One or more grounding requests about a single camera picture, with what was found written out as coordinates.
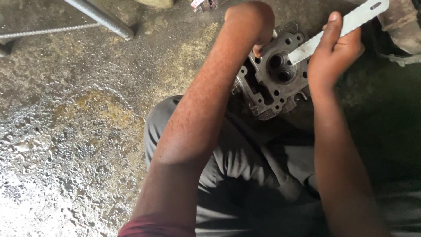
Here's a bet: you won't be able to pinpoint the person's left hand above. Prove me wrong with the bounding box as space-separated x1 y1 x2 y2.
224 1 275 58

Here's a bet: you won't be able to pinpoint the person's right hand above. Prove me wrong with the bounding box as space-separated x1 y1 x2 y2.
307 11 365 93

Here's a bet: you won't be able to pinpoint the grey metal engine cylinder head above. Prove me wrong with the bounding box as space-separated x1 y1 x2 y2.
231 21 312 121

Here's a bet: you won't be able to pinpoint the metal scraper blade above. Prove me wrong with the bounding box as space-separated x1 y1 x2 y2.
288 0 390 66

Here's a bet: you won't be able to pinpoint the small red white scrap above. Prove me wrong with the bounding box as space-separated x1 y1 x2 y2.
191 0 218 13

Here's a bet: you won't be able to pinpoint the person's grey trousers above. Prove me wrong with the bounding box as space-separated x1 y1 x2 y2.
143 95 421 237

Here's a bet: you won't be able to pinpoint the dirty grey machine part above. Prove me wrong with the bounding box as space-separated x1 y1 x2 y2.
375 0 421 67

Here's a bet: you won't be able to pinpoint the grey metal pipe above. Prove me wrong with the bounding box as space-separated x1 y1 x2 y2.
63 0 135 41

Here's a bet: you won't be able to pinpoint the dark red sleeve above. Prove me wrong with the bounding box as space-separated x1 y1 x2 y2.
117 215 197 237

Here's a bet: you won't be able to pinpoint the twisted grey rope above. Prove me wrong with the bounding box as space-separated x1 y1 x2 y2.
0 22 102 40

